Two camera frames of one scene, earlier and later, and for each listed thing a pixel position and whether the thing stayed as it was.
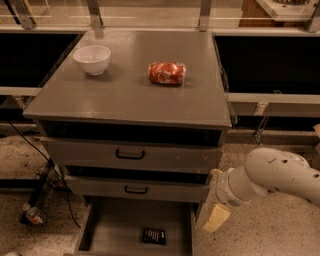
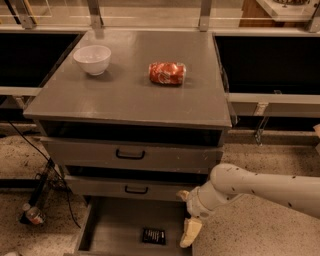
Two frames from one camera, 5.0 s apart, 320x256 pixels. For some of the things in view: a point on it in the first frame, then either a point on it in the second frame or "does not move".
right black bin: x=269 y=64 does not move
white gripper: x=224 y=190 to x=194 y=204
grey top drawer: x=177 y=152 does not move
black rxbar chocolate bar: x=154 y=236 does not move
